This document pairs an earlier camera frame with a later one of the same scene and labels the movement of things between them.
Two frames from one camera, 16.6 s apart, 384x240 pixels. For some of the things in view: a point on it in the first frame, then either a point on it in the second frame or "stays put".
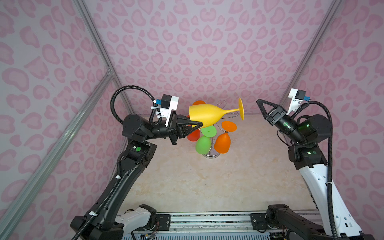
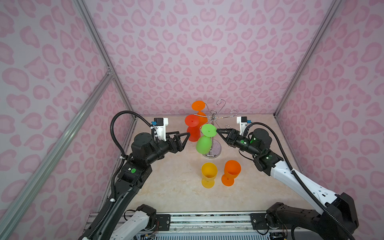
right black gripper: (276, 117) → (232, 140)
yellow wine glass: (207, 114) → (209, 171)
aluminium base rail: (214, 226) stays put
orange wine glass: (222, 142) → (232, 169)
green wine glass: (203, 144) stays put
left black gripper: (175, 130) → (178, 146)
